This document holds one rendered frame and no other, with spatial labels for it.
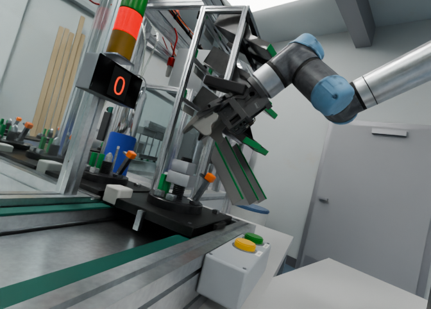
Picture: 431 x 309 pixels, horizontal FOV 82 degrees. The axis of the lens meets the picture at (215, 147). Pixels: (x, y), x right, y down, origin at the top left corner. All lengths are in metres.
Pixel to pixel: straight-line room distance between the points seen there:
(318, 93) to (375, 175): 3.16
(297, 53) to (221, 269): 0.45
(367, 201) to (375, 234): 0.38
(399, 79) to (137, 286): 0.61
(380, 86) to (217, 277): 0.51
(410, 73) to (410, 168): 3.02
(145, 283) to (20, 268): 0.17
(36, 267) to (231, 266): 0.25
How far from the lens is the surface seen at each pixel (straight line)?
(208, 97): 0.93
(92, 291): 0.28
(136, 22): 0.60
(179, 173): 0.63
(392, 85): 0.66
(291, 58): 0.60
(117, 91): 0.56
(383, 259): 3.66
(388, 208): 3.62
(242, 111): 0.58
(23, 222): 0.51
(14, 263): 0.42
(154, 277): 0.31
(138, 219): 0.55
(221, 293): 0.42
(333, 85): 0.54
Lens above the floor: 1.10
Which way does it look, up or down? 4 degrees up
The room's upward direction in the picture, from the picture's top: 15 degrees clockwise
